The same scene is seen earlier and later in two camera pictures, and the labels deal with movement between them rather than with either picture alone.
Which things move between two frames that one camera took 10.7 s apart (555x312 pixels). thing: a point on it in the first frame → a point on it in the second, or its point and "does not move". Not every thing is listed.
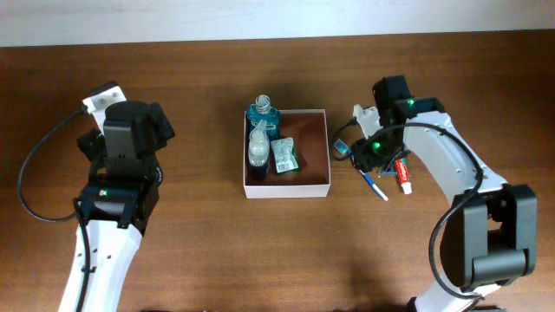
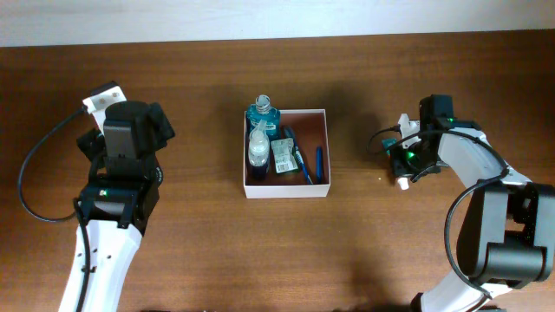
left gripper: (94, 146) does not move
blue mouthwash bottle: (263, 110) does not move
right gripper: (366, 157) → (399, 168)
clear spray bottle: (258, 152) does not move
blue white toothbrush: (343, 149) → (288, 133)
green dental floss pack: (285, 156) does not move
